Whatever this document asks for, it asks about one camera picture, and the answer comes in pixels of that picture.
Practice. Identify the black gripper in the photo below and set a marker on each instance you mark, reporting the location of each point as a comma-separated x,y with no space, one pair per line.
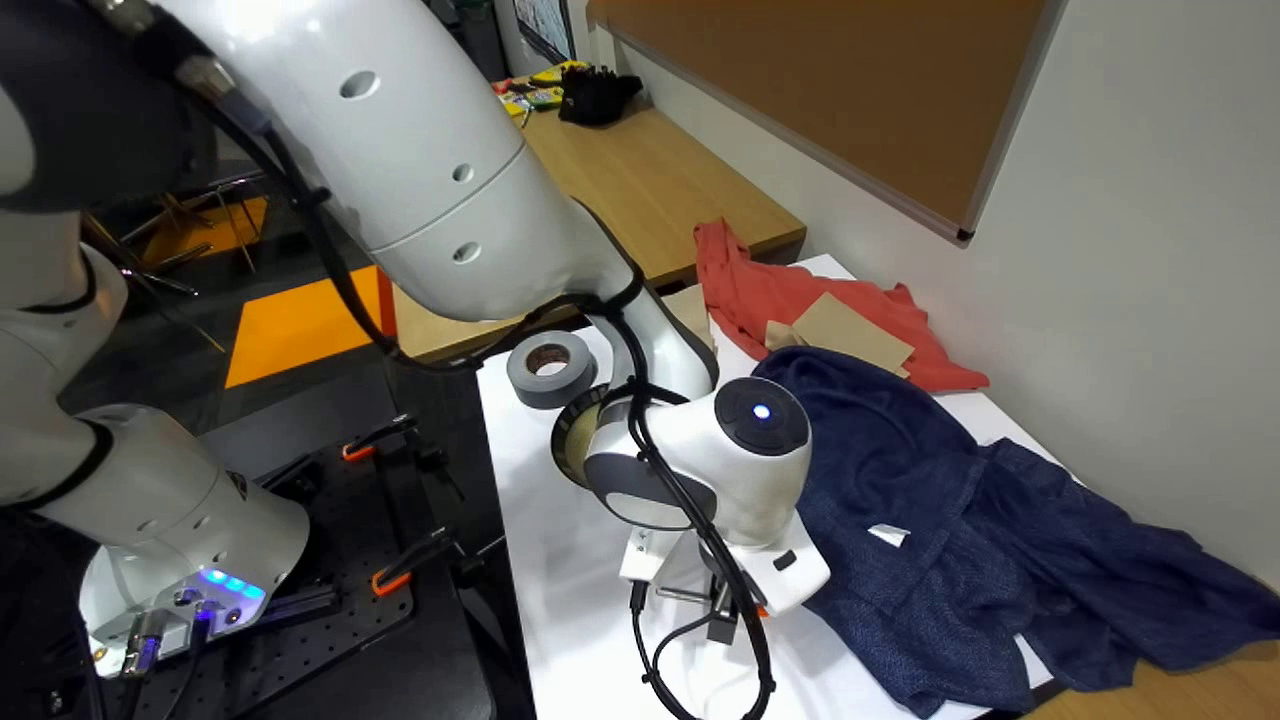
725,618

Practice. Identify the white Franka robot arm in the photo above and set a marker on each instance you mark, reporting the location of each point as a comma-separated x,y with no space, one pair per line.
400,145

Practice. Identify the dark blue cloth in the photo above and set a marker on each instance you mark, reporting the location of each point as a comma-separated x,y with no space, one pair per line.
960,535

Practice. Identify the brown paper sheet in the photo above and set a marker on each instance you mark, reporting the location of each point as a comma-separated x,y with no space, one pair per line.
841,333

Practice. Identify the orange black clamp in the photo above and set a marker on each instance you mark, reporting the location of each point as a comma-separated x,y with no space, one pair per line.
372,442
405,567

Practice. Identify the red cloth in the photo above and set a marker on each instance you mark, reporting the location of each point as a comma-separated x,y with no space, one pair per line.
763,285

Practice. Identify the wooden desk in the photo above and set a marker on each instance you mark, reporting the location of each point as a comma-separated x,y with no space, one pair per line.
654,187
1172,686

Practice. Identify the orange floor mat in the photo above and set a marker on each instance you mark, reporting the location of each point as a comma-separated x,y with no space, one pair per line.
303,326

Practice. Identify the black item on desk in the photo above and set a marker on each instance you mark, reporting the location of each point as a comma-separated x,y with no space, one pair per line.
603,93

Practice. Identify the brown cork board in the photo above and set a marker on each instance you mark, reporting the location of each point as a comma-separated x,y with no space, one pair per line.
814,80

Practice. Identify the yellow tools pile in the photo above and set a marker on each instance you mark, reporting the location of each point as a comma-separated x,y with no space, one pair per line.
524,89

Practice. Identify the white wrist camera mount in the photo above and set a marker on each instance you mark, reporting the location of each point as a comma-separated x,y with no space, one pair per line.
786,573

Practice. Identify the grey duct tape roll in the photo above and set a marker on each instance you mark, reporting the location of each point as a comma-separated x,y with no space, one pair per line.
551,366

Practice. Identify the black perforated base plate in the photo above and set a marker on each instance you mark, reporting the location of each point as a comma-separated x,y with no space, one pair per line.
304,640

